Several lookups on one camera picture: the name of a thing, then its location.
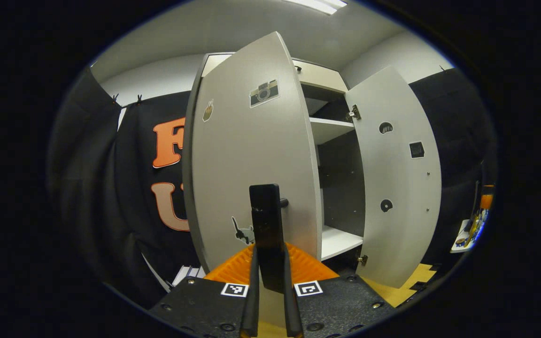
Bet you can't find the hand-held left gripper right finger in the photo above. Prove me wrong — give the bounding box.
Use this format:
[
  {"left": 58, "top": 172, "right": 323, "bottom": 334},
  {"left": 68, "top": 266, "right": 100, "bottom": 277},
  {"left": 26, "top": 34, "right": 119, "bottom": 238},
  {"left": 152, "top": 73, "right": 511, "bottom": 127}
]
[{"left": 282, "top": 242, "right": 395, "bottom": 338}]

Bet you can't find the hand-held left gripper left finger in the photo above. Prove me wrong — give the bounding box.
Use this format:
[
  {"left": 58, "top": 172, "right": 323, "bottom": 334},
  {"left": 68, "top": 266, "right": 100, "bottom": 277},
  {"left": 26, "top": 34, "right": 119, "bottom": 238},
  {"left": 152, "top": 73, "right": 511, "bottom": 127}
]
[{"left": 148, "top": 243, "right": 260, "bottom": 338}]

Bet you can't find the camera sticker shoe cabinet door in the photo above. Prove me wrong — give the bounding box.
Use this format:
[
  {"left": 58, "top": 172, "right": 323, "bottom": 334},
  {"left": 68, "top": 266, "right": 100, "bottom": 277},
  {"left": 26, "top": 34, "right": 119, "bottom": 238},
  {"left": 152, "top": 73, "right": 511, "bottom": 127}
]
[{"left": 182, "top": 31, "right": 323, "bottom": 329}]

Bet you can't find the white double-door shoe cabinet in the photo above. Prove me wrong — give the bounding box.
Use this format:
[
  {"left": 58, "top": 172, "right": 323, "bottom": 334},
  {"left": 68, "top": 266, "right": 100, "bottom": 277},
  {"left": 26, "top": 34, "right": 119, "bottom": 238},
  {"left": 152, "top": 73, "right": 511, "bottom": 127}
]
[{"left": 200, "top": 53, "right": 367, "bottom": 273}]

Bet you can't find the colourful printed card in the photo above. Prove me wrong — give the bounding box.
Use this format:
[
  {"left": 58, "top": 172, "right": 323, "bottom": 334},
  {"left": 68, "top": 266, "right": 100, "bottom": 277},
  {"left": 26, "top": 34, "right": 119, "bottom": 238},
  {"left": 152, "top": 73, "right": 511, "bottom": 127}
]
[{"left": 450, "top": 217, "right": 488, "bottom": 254}]

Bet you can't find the white book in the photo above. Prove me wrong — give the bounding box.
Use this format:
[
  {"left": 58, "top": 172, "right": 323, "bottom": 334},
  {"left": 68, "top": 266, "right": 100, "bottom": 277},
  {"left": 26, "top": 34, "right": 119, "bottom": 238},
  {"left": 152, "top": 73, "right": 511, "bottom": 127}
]
[{"left": 172, "top": 265, "right": 205, "bottom": 287}]

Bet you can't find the black backdrop cloth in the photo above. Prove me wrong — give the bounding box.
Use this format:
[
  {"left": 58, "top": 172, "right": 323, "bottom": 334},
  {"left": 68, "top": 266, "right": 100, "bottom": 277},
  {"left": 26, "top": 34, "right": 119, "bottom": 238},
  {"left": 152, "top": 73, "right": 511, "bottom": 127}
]
[{"left": 47, "top": 66, "right": 496, "bottom": 306}]

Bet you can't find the long ceiling light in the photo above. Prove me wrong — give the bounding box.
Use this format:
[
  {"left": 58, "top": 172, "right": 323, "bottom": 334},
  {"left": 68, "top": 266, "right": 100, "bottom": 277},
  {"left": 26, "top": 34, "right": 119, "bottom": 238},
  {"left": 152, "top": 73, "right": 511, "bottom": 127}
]
[{"left": 284, "top": 0, "right": 348, "bottom": 15}]

